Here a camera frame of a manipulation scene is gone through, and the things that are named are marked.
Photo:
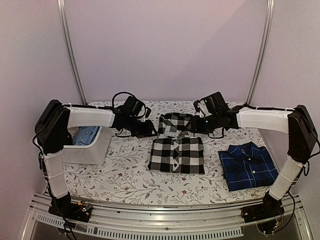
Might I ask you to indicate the white plastic bin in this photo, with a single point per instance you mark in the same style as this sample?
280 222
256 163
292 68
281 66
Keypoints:
92 154

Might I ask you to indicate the aluminium corner post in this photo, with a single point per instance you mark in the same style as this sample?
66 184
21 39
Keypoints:
62 12
270 4

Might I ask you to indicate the left aluminium corner post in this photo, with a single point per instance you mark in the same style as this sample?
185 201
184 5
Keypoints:
62 12

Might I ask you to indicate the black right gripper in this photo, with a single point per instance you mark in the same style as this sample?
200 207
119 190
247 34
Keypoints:
196 127

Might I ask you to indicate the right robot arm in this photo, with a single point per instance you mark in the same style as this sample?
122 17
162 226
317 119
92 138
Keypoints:
289 132

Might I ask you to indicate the black white checkered shirt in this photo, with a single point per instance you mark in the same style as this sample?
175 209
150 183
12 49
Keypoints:
177 149

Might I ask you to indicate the floral patterned table cloth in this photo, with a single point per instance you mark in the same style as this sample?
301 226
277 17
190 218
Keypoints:
124 177

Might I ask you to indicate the right aluminium corner post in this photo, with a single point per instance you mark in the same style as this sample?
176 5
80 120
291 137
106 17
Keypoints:
270 4

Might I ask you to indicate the blue plaid shirt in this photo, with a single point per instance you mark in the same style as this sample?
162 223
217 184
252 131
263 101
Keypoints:
247 166

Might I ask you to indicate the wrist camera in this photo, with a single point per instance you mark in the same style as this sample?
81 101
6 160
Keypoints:
200 108
147 112

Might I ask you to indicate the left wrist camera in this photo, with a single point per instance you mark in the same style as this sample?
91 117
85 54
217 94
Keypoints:
147 112

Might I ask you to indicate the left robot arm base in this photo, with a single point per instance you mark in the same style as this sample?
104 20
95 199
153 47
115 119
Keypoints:
65 208

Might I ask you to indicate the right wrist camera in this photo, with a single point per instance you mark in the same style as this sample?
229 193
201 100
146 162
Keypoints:
200 108

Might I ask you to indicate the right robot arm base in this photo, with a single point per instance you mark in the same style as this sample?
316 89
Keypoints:
269 208

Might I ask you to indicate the light blue shirt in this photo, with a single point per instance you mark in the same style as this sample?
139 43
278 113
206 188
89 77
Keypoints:
85 135

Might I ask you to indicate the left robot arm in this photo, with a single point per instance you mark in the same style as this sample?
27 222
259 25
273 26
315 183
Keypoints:
57 145

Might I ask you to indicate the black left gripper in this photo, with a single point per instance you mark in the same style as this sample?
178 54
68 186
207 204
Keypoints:
148 131

